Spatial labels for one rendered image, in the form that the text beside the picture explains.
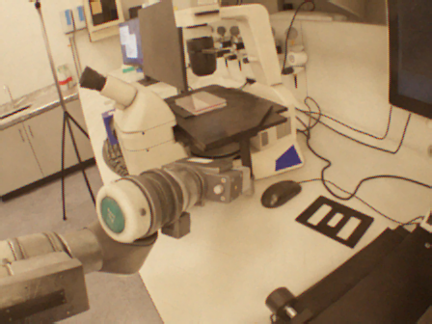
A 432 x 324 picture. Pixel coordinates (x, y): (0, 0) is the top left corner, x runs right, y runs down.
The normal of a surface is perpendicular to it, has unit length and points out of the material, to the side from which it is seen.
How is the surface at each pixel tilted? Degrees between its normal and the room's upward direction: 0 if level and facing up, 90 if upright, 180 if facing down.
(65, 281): 87
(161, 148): 90
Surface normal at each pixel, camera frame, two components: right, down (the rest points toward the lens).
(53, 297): 0.80, 0.15
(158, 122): 0.47, 0.38
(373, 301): -0.15, -0.86
